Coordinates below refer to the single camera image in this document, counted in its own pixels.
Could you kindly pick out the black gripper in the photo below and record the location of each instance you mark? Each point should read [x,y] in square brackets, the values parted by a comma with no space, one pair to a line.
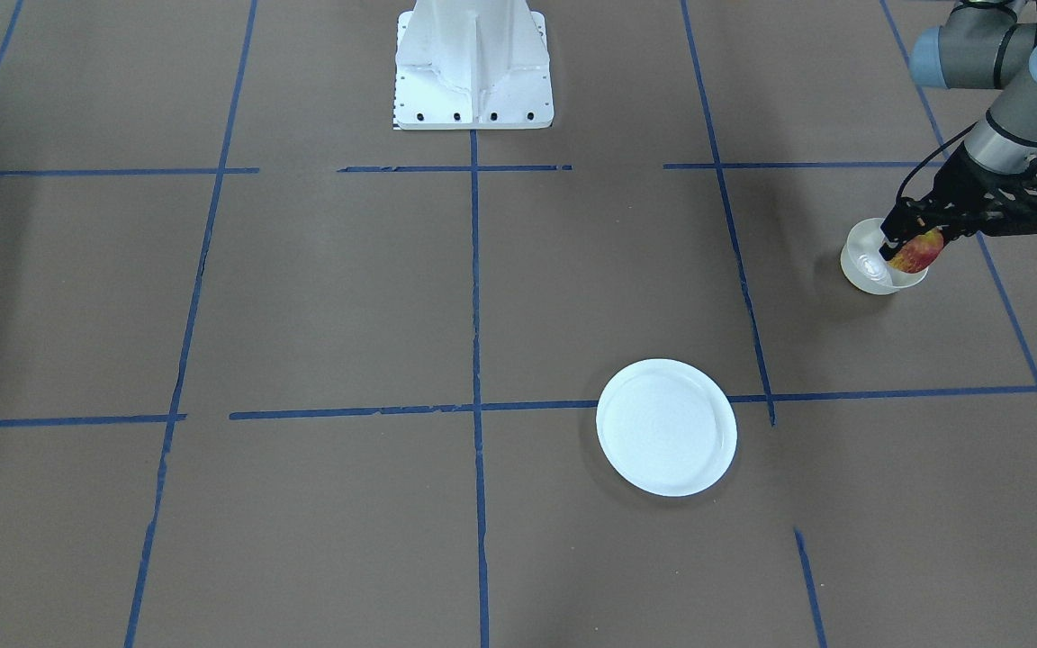
[959,185]

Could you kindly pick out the red yellow apple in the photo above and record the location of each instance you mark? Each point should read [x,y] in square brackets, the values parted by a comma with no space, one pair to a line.
[914,256]

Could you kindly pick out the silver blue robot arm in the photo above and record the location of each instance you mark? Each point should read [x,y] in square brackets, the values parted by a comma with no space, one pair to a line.
[983,45]

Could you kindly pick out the white bowl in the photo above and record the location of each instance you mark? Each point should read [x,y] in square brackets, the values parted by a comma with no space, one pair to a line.
[864,267]

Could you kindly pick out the white round plate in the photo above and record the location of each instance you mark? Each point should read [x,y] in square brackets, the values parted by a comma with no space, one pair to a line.
[666,428]

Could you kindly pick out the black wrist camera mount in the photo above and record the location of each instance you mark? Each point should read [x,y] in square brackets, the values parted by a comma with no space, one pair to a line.
[1010,203]

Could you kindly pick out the white camera stand column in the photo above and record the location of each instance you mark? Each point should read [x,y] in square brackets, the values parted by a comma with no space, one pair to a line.
[472,65]

